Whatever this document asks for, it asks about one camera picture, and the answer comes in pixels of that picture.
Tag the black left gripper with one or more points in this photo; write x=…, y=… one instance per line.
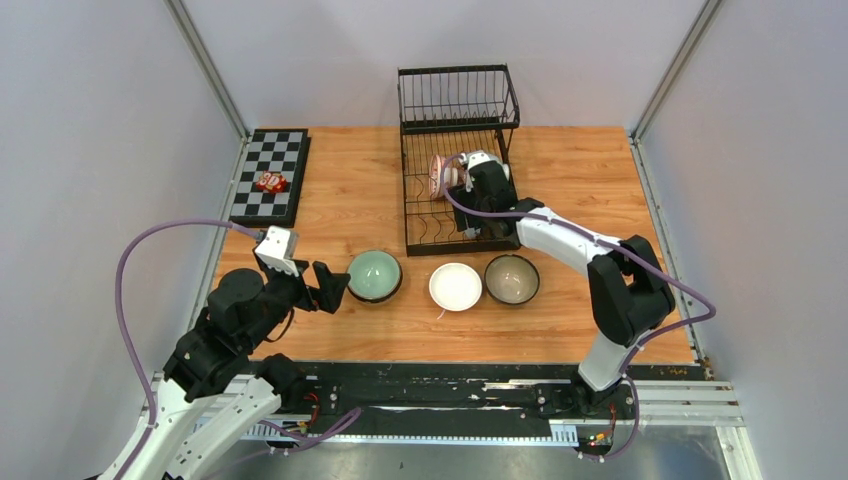
x=331, y=285

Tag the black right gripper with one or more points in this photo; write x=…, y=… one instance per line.
x=463, y=196

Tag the orange floral pattern bowl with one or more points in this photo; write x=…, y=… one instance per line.
x=444, y=173

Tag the black beige bowl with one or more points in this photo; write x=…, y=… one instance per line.
x=511, y=279

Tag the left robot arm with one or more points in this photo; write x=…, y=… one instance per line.
x=240, y=314

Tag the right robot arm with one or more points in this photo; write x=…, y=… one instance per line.
x=629, y=293

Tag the white orange bowl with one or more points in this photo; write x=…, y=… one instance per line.
x=455, y=287

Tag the red owl toy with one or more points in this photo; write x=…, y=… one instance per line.
x=271, y=182

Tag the black white chessboard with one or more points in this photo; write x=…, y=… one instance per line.
x=276, y=150

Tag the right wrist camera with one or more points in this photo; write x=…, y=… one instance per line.
x=473, y=159

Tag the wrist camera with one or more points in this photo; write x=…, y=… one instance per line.
x=473, y=159
x=276, y=250

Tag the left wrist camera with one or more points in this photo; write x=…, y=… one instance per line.
x=276, y=250

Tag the black wire dish rack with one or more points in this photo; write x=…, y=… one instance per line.
x=444, y=111

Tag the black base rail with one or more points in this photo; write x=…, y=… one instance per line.
x=471, y=404

